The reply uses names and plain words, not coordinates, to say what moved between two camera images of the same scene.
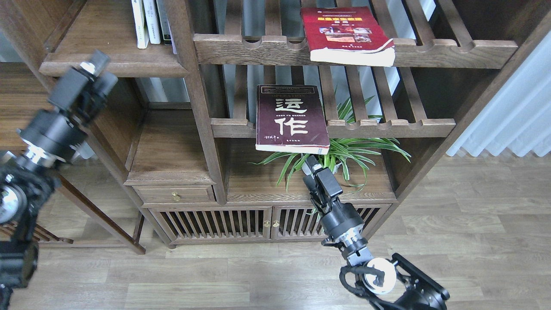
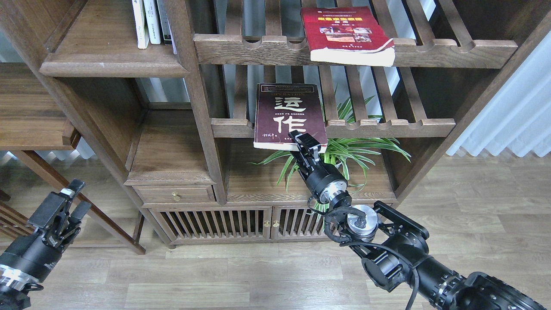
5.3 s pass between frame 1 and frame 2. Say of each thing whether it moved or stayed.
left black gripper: moved
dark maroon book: stayed
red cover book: stayed
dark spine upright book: stayed
